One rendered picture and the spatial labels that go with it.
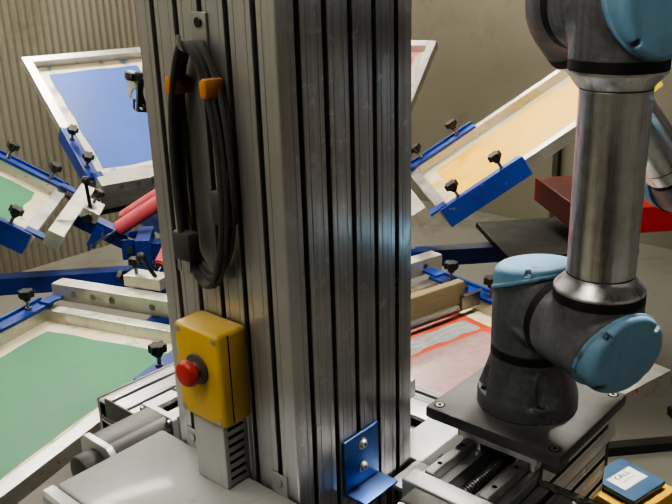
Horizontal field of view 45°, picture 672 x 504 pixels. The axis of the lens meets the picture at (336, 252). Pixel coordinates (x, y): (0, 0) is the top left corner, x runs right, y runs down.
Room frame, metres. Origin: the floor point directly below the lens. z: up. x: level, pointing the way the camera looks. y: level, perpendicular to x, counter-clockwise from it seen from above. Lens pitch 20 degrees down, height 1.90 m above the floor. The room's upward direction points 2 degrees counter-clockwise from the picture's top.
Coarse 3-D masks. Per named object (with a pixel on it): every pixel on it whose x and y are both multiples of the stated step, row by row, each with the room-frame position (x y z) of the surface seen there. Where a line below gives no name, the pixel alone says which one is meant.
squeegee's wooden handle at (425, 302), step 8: (456, 280) 2.10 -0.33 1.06; (432, 288) 2.05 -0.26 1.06; (440, 288) 2.05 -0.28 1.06; (448, 288) 2.06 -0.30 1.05; (456, 288) 2.08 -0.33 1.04; (416, 296) 2.00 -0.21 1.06; (424, 296) 2.01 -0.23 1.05; (432, 296) 2.03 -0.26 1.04; (440, 296) 2.05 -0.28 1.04; (448, 296) 2.06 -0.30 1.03; (456, 296) 2.08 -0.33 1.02; (416, 304) 2.00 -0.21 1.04; (424, 304) 2.01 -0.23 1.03; (432, 304) 2.03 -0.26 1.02; (440, 304) 2.05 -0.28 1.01; (448, 304) 2.06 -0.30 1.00; (456, 304) 2.08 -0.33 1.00; (416, 312) 2.00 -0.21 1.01; (424, 312) 2.01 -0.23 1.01; (432, 312) 2.03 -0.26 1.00
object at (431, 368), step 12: (432, 348) 1.90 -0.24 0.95; (420, 360) 1.83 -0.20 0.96; (432, 360) 1.83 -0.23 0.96; (444, 360) 1.83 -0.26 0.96; (456, 360) 1.83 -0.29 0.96; (420, 372) 1.77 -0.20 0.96; (432, 372) 1.77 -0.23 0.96; (444, 372) 1.77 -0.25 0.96; (456, 372) 1.76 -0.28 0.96; (468, 372) 1.76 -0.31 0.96; (420, 384) 1.71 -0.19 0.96; (432, 384) 1.71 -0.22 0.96; (444, 384) 1.71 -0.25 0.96; (456, 384) 1.71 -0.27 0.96
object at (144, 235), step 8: (136, 232) 2.69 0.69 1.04; (144, 232) 2.66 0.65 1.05; (152, 232) 2.67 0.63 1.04; (128, 240) 2.59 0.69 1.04; (136, 240) 2.57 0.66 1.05; (144, 240) 2.57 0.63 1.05; (152, 240) 2.65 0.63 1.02; (160, 240) 2.65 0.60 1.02; (136, 248) 2.57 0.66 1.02; (144, 248) 2.57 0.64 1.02; (152, 248) 2.62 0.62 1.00; (160, 248) 2.62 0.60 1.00; (128, 256) 2.59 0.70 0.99; (152, 256) 2.61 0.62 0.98; (152, 264) 2.58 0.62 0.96
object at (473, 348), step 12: (432, 324) 2.04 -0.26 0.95; (444, 324) 2.04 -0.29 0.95; (480, 324) 2.04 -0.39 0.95; (468, 336) 1.96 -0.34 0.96; (480, 336) 1.96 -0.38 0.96; (444, 348) 1.90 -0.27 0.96; (456, 348) 1.89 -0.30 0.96; (468, 348) 1.89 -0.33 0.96; (480, 348) 1.89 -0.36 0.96; (468, 360) 1.82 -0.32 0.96; (480, 360) 1.82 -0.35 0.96
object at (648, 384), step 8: (424, 280) 2.29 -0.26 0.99; (416, 288) 2.22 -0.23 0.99; (424, 288) 2.24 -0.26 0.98; (480, 304) 2.12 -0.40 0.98; (488, 304) 2.09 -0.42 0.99; (488, 312) 2.09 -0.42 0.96; (656, 368) 1.69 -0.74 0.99; (664, 368) 1.69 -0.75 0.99; (648, 376) 1.65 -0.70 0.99; (656, 376) 1.65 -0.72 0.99; (664, 376) 1.66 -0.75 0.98; (640, 384) 1.62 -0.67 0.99; (648, 384) 1.63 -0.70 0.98; (656, 384) 1.65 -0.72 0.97; (664, 384) 1.67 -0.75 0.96; (624, 392) 1.58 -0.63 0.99; (632, 392) 1.59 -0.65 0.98; (640, 392) 1.61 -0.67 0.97; (648, 392) 1.63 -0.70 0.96; (632, 400) 1.60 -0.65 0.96
